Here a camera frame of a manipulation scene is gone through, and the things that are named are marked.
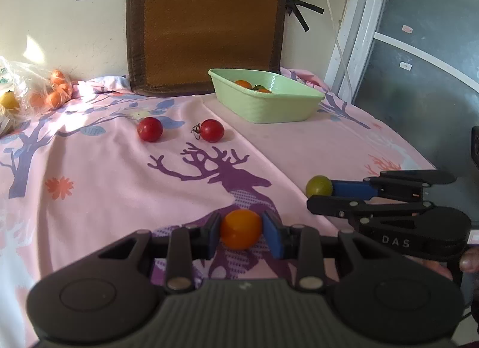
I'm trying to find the person's right hand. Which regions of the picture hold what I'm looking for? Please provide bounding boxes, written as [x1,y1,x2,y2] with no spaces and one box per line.
[410,246,479,281]

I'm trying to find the white floral cloth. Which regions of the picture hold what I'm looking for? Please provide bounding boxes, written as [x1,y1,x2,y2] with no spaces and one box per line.
[87,75,130,93]

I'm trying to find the orange tomato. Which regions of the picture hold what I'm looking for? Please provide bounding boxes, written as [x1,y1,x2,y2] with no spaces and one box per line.
[219,209,263,250]

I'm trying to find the pink deer print bed sheet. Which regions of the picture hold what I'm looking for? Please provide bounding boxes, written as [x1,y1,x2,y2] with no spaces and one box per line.
[0,67,450,348]

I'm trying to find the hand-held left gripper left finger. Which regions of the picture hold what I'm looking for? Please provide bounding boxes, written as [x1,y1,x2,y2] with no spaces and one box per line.
[98,213,222,293]

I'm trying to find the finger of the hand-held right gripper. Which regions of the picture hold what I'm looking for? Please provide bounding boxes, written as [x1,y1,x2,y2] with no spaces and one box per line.
[330,170,458,202]
[306,195,435,227]

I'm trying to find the white framed glass door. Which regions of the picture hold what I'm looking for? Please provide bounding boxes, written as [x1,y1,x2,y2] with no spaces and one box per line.
[324,0,479,191]

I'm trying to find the clear plastic bag of tangerines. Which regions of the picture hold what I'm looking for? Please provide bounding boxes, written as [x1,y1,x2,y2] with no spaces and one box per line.
[22,67,75,114]

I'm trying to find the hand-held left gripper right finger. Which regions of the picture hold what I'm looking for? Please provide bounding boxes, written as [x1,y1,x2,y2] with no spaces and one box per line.
[261,210,403,293]

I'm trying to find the light green plastic basin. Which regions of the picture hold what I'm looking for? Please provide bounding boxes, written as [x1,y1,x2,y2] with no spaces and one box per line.
[208,68,325,124]

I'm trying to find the yellow fruit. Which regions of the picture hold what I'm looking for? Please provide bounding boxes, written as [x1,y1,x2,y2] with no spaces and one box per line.
[0,90,20,111]

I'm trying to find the red tomato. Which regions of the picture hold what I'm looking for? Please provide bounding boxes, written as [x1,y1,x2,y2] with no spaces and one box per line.
[192,119,225,143]
[137,116,164,143]

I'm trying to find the brown woven seat cushion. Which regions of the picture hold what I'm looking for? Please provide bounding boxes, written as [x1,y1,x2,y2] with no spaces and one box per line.
[125,0,287,97]

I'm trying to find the black cushion straps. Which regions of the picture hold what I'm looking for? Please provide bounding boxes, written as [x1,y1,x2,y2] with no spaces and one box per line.
[284,0,325,33]

